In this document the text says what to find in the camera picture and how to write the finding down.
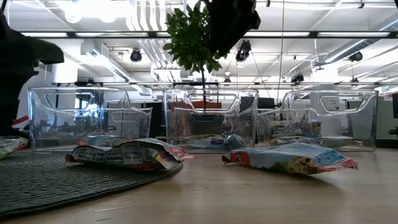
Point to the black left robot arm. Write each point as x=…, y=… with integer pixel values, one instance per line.
x=25, y=46

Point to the potted green plant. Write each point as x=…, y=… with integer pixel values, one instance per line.
x=186, y=40

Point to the clear plastic bin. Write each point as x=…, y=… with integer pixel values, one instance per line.
x=357, y=130
x=62, y=124
x=174, y=124

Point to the black ceiling light track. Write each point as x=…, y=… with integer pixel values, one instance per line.
x=158, y=34

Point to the black computer monitor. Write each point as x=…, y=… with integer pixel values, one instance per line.
x=267, y=102

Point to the round grey woven placemat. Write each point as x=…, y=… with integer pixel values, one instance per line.
x=62, y=183

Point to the black aluminium rig frame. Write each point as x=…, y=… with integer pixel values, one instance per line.
x=140, y=83

